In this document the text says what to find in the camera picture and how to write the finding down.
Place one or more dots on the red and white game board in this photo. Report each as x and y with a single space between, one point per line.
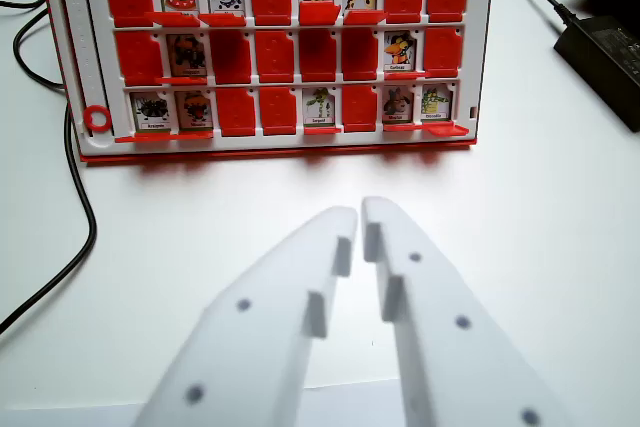
280 142

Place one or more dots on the black power adapter box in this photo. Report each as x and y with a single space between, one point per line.
605 62

